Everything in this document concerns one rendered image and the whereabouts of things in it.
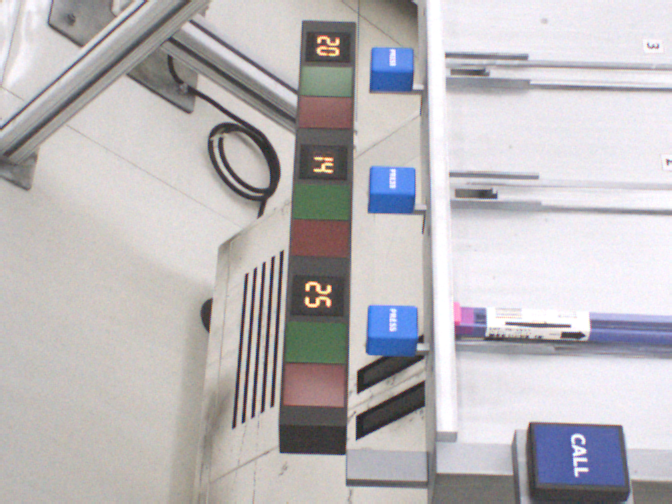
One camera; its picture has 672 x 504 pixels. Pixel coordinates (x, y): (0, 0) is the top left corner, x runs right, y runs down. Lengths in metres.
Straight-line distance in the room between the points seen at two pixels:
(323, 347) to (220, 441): 0.72
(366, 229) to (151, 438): 0.36
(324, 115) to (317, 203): 0.08
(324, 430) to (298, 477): 0.60
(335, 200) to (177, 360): 0.83
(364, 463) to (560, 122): 0.28
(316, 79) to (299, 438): 0.28
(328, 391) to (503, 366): 0.10
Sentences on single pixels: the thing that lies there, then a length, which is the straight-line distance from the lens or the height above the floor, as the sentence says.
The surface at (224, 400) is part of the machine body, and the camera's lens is 1.55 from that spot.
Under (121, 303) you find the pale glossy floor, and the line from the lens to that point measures 1.66.
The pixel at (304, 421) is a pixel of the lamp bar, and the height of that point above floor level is 0.66.
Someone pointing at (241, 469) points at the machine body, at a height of 0.15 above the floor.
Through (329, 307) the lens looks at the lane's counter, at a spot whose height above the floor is 0.66.
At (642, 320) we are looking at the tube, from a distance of 0.81.
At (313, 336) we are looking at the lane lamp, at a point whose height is 0.66.
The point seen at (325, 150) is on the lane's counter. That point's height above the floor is 0.66.
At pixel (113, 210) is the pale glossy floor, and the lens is 1.72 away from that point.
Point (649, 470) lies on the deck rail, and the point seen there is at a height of 0.80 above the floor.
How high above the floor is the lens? 1.16
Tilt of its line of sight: 35 degrees down
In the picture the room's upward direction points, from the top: 58 degrees clockwise
